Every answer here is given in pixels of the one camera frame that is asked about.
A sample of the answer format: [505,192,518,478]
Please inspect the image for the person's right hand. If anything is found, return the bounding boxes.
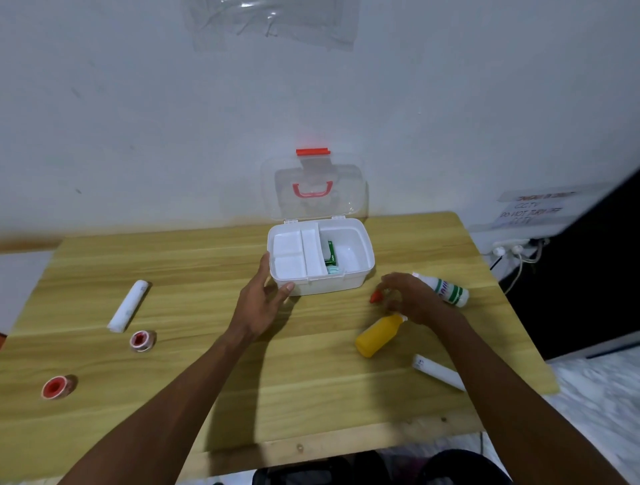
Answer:
[372,272,452,328]

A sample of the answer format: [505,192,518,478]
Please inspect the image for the person's left hand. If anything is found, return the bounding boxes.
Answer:
[227,252,296,343]

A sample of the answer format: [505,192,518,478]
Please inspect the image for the white plastic first aid box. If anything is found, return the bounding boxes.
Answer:
[267,218,376,297]

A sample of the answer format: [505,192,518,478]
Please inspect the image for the person's right forearm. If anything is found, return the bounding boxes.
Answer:
[425,311,628,485]

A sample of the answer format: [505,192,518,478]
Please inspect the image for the person's left forearm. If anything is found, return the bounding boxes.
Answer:
[59,327,252,485]

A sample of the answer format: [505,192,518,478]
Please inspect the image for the white divider tray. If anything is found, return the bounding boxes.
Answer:
[271,223,326,281]

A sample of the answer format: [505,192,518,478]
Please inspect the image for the yellow plastic bottle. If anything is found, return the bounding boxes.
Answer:
[354,313,409,359]

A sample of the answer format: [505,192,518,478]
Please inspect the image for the white bottle green stripes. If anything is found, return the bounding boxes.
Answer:
[411,272,471,308]

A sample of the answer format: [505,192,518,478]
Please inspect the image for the white ointment tube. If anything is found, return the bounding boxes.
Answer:
[412,354,467,392]

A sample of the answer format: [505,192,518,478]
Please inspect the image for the white power strip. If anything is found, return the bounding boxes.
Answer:
[491,239,532,257]

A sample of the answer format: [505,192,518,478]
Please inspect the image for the red core tape roll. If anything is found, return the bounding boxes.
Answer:
[129,330,158,354]
[40,375,77,401]

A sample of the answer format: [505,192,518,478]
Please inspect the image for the white gauze bandage roll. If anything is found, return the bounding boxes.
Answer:
[106,279,151,334]

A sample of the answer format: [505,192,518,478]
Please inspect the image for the white paper sign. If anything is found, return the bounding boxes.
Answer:
[496,189,583,231]

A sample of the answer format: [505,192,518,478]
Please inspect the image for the person's dark trousers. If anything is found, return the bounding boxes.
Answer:
[251,449,513,485]

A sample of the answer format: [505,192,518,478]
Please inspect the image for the black panel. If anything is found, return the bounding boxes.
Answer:
[492,169,640,361]

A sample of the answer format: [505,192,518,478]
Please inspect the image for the clear box lid red handle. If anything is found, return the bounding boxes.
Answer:
[259,148,369,224]

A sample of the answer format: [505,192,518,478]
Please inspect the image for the white cable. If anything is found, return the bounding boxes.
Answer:
[490,239,550,296]

